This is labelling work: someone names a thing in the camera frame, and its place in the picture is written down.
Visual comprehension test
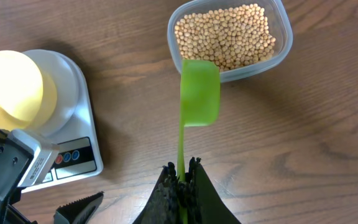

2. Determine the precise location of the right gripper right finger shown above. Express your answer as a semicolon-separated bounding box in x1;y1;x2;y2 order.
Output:
186;157;241;224

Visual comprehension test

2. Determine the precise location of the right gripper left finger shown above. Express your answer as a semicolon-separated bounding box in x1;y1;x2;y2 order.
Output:
133;162;182;224

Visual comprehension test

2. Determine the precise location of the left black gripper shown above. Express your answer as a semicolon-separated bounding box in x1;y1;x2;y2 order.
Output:
0;129;104;224

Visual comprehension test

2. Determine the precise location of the green plastic measuring scoop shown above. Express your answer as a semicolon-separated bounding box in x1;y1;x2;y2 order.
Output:
177;59;220;223

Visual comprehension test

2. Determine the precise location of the white digital kitchen scale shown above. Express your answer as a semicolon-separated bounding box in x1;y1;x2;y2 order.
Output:
24;49;104;192

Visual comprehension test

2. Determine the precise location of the yellow bowl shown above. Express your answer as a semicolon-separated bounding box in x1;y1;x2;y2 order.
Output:
0;50;58;131

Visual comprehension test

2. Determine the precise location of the clear container of soybeans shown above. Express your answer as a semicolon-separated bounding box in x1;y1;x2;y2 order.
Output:
167;0;293;82

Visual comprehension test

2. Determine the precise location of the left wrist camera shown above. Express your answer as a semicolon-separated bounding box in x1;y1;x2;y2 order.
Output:
8;129;60;187

